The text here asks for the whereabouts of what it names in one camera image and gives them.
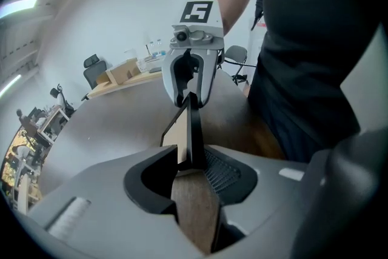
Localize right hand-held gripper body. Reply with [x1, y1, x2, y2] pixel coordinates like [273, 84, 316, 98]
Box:
[161, 0, 226, 109]

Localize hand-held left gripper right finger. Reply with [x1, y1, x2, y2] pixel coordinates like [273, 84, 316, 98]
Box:
[204, 144, 259, 207]

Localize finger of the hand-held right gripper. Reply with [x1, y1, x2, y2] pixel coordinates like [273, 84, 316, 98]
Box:
[172, 52, 189, 106]
[186, 52, 201, 101]

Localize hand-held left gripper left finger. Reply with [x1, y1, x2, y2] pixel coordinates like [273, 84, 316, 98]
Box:
[123, 144, 179, 216]

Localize thin black panel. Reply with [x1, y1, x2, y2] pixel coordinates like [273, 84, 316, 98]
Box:
[159, 91, 209, 172]

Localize grey folding chair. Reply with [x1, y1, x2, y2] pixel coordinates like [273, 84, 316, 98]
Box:
[223, 45, 250, 86]

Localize white water dispenser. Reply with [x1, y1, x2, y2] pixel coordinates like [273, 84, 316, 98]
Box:
[246, 23, 268, 86]

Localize brown cardboard box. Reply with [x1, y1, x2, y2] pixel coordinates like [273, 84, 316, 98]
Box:
[96, 58, 141, 86]

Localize black office chair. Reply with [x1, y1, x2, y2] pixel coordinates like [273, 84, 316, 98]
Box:
[81, 53, 107, 101]

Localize person's body in black clothing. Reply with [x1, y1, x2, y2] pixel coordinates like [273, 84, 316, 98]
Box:
[232, 0, 388, 163]

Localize black chair with curled headrest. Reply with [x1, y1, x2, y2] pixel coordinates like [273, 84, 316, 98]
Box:
[49, 83, 75, 118]

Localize white desk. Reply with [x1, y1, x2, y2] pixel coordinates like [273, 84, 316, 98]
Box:
[35, 105, 70, 144]

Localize wide window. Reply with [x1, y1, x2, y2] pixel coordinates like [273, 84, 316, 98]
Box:
[0, 126, 28, 189]

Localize long ceiling light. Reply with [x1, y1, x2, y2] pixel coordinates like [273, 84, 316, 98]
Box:
[0, 73, 22, 98]
[0, 0, 38, 19]

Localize thin black cable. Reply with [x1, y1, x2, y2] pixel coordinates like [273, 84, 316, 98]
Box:
[223, 58, 258, 69]

